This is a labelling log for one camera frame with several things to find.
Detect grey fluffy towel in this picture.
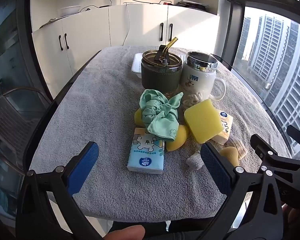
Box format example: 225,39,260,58
29,45,291,222

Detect high-rise buildings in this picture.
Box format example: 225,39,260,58
233,14,300,161

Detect black window frame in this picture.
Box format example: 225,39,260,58
219,0,300,63
16,0,56,101

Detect dark green glass cup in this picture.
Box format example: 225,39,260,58
141,44,183,94

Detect yellow square sponge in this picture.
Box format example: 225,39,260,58
184,99,225,144

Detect person's right hand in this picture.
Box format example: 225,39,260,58
281,203,300,233

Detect stack of papers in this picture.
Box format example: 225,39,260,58
177,0,210,11

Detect white rope knot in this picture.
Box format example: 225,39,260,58
181,91,211,111

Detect white cabinet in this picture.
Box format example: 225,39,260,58
31,3,221,98

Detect white mug with chrome lid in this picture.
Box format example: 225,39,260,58
179,51,227,102

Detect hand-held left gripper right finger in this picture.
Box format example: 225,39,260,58
197,142,284,240

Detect white ribbed plastic tray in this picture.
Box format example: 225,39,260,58
130,52,188,74

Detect white cable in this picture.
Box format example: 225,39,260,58
122,2,140,46

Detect blue tissue packet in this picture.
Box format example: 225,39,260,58
126,127,165,175

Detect green fabric scrunchie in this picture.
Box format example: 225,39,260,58
139,89,184,141

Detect tan gourd-shaped makeup sponge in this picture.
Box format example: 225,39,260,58
220,146,240,168

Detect yellow teardrop makeup sponge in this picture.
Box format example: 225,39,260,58
134,108,147,126
166,124,190,152

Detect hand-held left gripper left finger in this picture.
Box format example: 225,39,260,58
16,141,100,240

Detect dark woven chair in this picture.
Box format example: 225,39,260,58
0,87,53,180

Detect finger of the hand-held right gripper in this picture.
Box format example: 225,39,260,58
286,124,300,146
250,134,300,175

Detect yellow tissue packet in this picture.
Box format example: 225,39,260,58
211,109,234,145

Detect person's left hand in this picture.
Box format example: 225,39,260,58
102,225,146,240

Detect white bowl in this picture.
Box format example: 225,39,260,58
57,5,82,18

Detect yellow glass straw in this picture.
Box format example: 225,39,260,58
162,37,179,57

